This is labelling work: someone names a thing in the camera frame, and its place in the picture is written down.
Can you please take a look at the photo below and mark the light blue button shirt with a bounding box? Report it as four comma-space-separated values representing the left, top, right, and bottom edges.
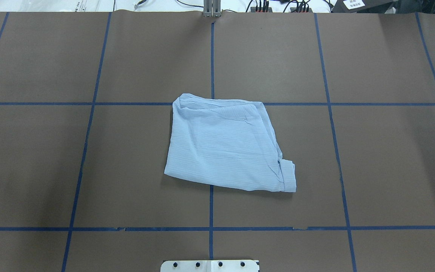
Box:
164, 93, 297, 193

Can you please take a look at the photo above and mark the upper orange black usb hub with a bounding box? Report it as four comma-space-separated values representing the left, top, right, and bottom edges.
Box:
246, 0, 272, 13

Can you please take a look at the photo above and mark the orange black usb hub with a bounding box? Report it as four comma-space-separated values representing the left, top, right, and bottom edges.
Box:
283, 0, 313, 13
246, 0, 272, 13

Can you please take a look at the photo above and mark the lower orange black usb hub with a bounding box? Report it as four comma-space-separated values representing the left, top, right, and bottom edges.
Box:
283, 0, 313, 13

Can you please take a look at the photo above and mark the aluminium frame post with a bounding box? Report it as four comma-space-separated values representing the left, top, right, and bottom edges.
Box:
203, 0, 222, 17

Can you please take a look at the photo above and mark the white pedestal column with base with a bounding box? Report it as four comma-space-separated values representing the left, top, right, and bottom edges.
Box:
160, 260, 260, 272

